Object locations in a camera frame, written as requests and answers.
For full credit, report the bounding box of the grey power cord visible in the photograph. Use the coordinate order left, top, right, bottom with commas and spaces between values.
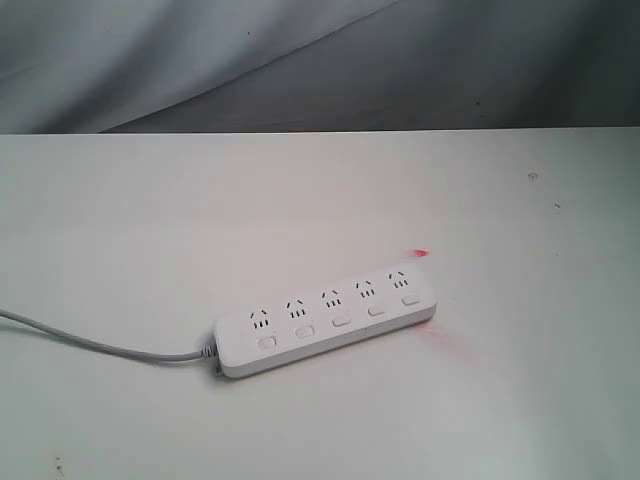
0, 308, 219, 363

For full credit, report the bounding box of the white five-outlet power strip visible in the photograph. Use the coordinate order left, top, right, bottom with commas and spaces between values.
214, 264, 437, 379

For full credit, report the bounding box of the grey backdrop cloth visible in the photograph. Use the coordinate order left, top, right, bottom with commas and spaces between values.
1, 1, 639, 134

